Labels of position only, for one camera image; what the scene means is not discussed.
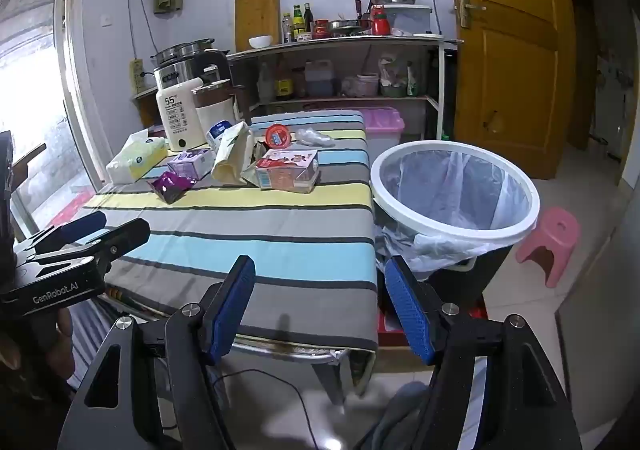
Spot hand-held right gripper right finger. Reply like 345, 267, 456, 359
384, 255, 583, 450

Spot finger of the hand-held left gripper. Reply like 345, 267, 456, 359
30, 217, 151, 277
12, 211, 107, 255

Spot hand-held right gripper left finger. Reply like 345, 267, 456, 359
65, 255, 257, 450

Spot purple snack wrapper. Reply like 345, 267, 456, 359
148, 171, 198, 205

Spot white trash bin with bag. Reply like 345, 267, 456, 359
370, 140, 541, 311

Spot small purple box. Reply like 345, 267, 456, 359
167, 148, 216, 181

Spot beige paper bag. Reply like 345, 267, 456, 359
211, 122, 256, 187

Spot blue white yogurt cup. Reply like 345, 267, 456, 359
206, 120, 236, 151

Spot red white carton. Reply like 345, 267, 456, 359
252, 149, 321, 194

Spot clear plastic wrapper trash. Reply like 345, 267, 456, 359
265, 124, 292, 149

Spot clear plastic wrap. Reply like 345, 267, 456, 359
297, 127, 337, 148

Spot person's left hand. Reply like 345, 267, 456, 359
0, 305, 76, 383

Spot striped tablecloth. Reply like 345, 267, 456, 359
75, 110, 379, 353

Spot yellow white tissue pack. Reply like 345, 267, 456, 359
106, 128, 168, 184

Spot person's leg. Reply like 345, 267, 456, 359
372, 380, 441, 450

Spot metal table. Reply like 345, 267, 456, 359
105, 285, 376, 406

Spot clear plastic bin liner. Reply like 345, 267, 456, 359
372, 147, 531, 275

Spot white thermal kettle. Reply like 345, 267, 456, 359
156, 80, 206, 151

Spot wooden side cabinet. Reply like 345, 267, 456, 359
131, 84, 161, 128

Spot brown white lidded mug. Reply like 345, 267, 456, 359
192, 80, 246, 135

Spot yellow power strip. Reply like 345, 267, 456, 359
129, 58, 146, 94

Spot pink plastic stool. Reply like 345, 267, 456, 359
515, 207, 581, 288

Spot pink storage box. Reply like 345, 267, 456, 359
360, 106, 405, 147

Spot steel cooking pots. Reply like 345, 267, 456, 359
150, 38, 216, 65

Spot soy sauce bottle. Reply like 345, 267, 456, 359
275, 57, 295, 101

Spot white plastic tub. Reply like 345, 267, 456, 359
355, 73, 380, 97

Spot plastic bags bundle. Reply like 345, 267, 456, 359
377, 54, 418, 98

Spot dark liquid plastic jug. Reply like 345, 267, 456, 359
304, 60, 335, 98

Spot yellow wooden door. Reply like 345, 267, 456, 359
442, 0, 576, 181

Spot wooden cutting board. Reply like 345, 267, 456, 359
235, 0, 281, 53

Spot white shelf rack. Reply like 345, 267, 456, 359
227, 34, 463, 141

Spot red plastic bottle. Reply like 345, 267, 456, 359
370, 4, 391, 36

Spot steel pan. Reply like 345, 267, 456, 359
327, 18, 371, 36

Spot white plastic container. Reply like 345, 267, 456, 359
382, 4, 433, 34

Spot brass door handle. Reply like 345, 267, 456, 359
457, 0, 487, 28

